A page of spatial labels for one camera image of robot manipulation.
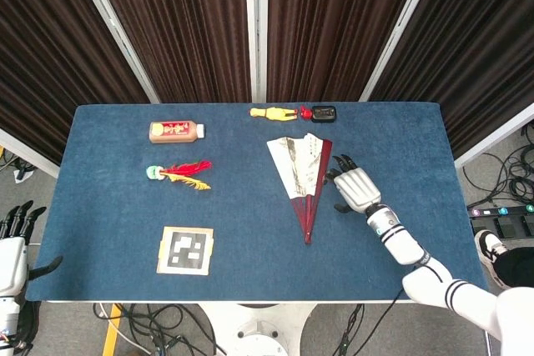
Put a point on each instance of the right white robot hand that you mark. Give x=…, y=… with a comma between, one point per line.
x=356, y=189

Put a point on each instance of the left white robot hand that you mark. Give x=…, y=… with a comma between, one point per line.
x=10, y=260

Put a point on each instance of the paper folding fan red ribs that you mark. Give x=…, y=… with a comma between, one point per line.
x=292, y=164

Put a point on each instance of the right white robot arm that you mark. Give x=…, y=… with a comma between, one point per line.
x=404, y=243

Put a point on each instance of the small black case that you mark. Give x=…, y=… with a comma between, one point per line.
x=324, y=114

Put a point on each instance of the blue felt table mat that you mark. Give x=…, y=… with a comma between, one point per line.
x=250, y=214

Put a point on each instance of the yellow rubber chicken toy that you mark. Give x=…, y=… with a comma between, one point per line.
x=275, y=113

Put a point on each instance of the white black sneaker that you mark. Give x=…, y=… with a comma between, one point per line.
x=488, y=247

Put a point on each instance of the brown fabric partition panel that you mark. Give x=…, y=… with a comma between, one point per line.
x=179, y=26
x=50, y=60
x=471, y=51
x=329, y=26

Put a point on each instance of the red yellow feather shuttlecock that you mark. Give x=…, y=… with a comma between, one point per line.
x=183, y=170

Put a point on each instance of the black white marker card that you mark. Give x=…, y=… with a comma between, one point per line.
x=185, y=251

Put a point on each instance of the black trouser leg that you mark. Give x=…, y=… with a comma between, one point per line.
x=519, y=266

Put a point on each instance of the brown bottle red label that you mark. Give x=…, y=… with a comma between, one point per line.
x=173, y=132

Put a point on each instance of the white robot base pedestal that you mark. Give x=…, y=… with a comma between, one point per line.
x=258, y=327

